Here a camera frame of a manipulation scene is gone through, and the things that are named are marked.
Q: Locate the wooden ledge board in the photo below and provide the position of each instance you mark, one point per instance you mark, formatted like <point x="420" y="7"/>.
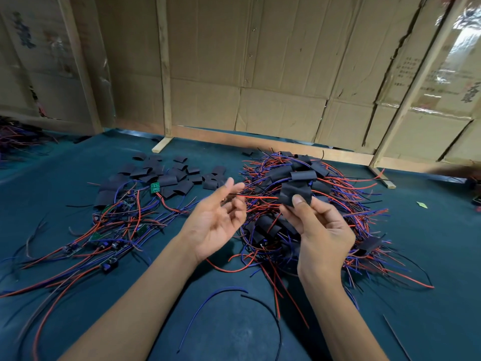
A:
<point x="248" y="139"/>

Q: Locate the clear plastic sheet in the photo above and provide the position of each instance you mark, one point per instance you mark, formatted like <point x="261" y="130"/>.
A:
<point x="462" y="52"/>

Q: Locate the pile of sleeved wired boards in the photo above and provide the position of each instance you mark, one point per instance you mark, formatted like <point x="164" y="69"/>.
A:
<point x="353" y="214"/>

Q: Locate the person's right forearm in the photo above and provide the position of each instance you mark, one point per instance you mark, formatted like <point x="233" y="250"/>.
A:
<point x="342" y="323"/>

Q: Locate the pile of black sleeve pieces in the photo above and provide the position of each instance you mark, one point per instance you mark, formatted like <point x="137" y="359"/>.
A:
<point x="169" y="179"/>

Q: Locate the small green scrap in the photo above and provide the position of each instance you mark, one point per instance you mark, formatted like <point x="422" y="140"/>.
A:
<point x="422" y="204"/>

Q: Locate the person's left hand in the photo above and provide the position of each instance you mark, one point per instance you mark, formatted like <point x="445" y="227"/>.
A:
<point x="214" y="218"/>

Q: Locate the wide wooden post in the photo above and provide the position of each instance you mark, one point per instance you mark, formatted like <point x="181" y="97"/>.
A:
<point x="79" y="64"/>

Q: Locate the person's left forearm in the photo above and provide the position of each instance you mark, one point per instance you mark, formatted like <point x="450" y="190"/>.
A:
<point x="128" y="316"/>

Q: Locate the pale slanted wooden post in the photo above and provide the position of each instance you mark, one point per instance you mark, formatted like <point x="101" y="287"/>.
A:
<point x="413" y="82"/>

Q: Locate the person's right hand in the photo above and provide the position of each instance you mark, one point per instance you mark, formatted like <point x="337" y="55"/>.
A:
<point x="323" y="237"/>

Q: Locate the thin wooden post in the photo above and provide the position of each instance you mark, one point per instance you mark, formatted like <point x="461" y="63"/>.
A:
<point x="163" y="67"/>

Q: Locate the black sleeve piece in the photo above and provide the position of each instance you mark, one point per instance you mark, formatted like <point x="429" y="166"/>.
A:
<point x="294" y="191"/>

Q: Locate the pile of unsleeved wired boards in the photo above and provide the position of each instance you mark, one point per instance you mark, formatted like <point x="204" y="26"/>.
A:
<point x="75" y="244"/>

